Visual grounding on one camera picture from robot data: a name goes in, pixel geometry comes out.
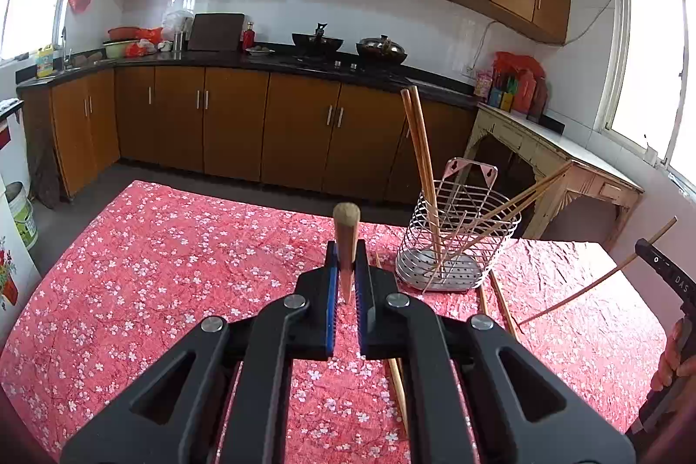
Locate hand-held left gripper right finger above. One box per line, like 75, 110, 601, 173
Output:
355, 245, 637, 464

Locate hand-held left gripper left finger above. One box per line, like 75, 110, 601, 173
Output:
60, 240, 341, 464

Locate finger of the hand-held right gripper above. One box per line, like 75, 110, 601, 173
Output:
635, 238, 669, 280

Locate metal wire utensil holder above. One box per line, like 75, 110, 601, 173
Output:
395, 158, 522, 294

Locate person's right hand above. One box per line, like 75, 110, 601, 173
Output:
651, 317, 689, 391

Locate cream wooden side table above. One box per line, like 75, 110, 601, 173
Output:
465, 102, 645, 247

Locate red floral tablecloth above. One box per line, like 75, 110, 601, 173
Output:
0, 180, 669, 464

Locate dark red bottle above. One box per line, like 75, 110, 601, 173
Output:
530, 77, 550, 120

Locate large sliding window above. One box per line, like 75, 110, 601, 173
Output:
601, 0, 696, 196

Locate large red bottle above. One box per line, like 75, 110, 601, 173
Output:
511, 70, 536, 114

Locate colourful boxes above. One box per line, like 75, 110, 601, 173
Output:
486, 73, 515, 111

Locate wooden base cabinets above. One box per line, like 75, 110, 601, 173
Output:
16, 64, 482, 207

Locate crumpled red plastic bag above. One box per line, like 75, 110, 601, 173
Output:
494, 51, 546, 81

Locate black gas stove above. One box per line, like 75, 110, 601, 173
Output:
294, 53, 414, 76

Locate black wok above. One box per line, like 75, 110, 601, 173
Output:
292, 23, 345, 58

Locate wok with metal lid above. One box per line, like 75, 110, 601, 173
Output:
356, 34, 408, 64

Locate black kitchen countertop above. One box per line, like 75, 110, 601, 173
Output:
16, 43, 479, 109

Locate dark cutting board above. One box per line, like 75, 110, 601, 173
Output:
187, 13, 245, 53

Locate tiled counter with flower decal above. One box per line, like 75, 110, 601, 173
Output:
0, 99, 43, 313

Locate white plastic bucket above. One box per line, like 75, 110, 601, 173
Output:
5, 181, 38, 247

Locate orange-red plastic bag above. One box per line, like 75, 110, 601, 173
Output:
124, 28, 164, 58

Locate white plastic bag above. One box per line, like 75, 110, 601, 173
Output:
162, 10, 195, 42

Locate green basin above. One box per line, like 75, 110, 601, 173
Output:
103, 40, 137, 60

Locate yellow detergent bottle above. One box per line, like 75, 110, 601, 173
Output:
35, 43, 58, 79

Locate white wall cable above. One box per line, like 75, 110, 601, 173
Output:
468, 0, 623, 70

